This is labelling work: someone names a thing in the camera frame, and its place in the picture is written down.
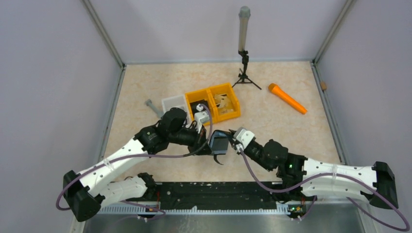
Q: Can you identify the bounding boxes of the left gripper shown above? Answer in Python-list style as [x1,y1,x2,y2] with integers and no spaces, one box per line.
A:
[169,123,214,156]

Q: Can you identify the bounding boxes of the black leather card holder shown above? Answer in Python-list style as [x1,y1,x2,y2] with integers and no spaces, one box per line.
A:
[209,130,231,165]

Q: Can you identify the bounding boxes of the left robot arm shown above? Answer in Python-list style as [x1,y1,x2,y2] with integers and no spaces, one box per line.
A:
[56,104,213,222]

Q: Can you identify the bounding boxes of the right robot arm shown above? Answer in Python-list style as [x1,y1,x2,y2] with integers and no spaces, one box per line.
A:
[228,127,398,209]

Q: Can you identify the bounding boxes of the beige striped cards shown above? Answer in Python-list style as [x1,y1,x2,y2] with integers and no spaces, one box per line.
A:
[214,94,234,115]

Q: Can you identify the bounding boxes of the yellow bin with beige cards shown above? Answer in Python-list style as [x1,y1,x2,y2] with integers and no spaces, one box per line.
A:
[209,83,241,122]

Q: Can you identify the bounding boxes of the yellow bin with black cards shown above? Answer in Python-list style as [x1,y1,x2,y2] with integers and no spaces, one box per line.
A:
[185,88,217,124]

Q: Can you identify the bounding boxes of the white plastic bin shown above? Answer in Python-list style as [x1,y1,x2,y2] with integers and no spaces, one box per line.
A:
[161,95,189,113]

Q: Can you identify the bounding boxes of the black mini tripod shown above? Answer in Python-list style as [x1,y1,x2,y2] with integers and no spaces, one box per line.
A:
[232,50,262,90]

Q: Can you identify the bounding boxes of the orange toy microphone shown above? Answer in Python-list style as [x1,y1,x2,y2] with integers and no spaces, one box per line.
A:
[268,83,307,115]

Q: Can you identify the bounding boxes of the grey plastic bolt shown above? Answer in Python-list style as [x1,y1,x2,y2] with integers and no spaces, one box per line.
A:
[145,99,163,118]

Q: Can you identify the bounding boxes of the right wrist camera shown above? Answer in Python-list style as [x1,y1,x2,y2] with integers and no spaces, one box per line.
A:
[233,127,255,152]

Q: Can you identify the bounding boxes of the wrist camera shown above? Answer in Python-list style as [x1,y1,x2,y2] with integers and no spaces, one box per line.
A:
[233,127,255,152]
[194,104,210,133]

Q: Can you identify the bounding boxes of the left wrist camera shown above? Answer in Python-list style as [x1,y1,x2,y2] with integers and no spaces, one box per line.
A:
[194,104,210,133]

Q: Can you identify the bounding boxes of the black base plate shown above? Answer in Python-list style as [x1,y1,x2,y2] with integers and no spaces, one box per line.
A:
[132,182,313,211]

